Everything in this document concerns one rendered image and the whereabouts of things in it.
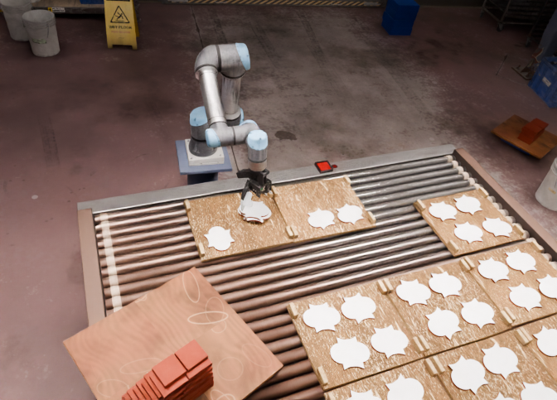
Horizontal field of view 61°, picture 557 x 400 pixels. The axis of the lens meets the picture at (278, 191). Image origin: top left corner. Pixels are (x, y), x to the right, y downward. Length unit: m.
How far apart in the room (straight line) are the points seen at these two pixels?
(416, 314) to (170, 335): 0.95
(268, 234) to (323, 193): 0.40
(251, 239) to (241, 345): 0.57
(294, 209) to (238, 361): 0.86
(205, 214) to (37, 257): 1.49
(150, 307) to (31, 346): 1.35
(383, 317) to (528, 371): 0.55
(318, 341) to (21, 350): 1.74
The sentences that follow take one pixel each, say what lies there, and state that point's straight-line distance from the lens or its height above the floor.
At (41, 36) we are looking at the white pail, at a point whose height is 0.21.
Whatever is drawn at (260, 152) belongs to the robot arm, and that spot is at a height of 1.35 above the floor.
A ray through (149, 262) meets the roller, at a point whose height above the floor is 0.92.
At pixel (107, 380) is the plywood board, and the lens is 1.61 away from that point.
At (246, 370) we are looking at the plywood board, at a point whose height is 1.04.
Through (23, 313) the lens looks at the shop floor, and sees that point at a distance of 3.11.
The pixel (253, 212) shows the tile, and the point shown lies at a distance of 2.10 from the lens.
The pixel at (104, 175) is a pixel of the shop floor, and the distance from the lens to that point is 3.81.
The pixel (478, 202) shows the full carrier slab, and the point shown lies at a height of 0.95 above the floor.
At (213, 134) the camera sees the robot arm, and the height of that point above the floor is 1.37.
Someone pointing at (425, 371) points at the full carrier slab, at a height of 0.94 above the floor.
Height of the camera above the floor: 2.47
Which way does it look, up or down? 42 degrees down
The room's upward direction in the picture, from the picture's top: 9 degrees clockwise
